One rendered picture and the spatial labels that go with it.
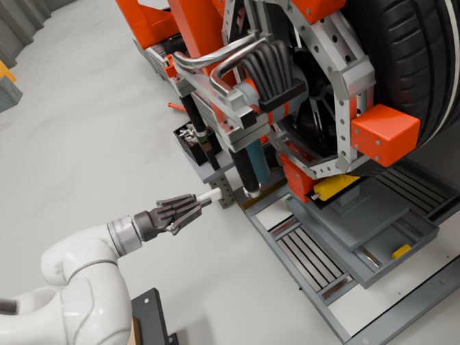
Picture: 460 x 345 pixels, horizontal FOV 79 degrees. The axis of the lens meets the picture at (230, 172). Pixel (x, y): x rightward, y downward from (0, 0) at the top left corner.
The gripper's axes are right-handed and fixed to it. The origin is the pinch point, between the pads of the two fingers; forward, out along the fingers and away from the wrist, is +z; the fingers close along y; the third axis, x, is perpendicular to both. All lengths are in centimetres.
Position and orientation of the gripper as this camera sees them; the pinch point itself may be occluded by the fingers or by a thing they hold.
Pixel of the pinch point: (209, 197)
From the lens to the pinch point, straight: 77.4
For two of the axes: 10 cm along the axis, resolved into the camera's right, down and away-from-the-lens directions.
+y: -5.1, -4.8, 7.2
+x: 0.9, 8.0, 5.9
